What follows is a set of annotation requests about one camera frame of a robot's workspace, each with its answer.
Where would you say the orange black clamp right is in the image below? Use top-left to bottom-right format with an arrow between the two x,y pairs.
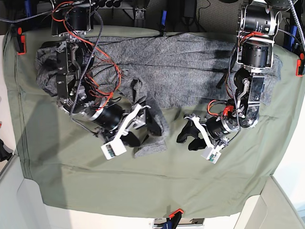
295,53 -> 305,77

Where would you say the green table cloth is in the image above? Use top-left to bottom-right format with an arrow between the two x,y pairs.
0,30 -> 305,218

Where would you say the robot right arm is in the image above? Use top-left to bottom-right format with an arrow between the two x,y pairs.
51,0 -> 162,147

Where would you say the orange black clamp top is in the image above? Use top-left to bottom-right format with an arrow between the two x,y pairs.
160,10 -> 167,36

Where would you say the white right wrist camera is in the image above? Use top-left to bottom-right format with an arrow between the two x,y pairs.
101,140 -> 127,160

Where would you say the orange black clamp left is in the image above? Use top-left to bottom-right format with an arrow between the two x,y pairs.
10,26 -> 26,55

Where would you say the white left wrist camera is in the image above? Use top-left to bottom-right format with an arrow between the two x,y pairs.
201,146 -> 221,164

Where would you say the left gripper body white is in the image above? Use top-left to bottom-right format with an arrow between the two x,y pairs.
183,114 -> 230,151

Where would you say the grey heathered T-shirt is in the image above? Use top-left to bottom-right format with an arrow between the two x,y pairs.
35,33 -> 283,158

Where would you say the orange black clamp bottom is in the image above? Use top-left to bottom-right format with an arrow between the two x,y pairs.
162,208 -> 184,229

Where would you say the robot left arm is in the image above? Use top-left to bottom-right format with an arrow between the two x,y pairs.
176,0 -> 279,151

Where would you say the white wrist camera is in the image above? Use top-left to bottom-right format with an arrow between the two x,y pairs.
101,140 -> 127,160
201,146 -> 221,164

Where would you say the metal table bracket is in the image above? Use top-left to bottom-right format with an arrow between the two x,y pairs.
133,8 -> 146,28

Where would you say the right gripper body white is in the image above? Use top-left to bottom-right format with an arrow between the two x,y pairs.
94,104 -> 151,146

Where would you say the orange black clamp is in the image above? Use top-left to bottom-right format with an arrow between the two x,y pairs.
160,10 -> 167,36
10,26 -> 26,55
162,208 -> 184,229
295,53 -> 305,77

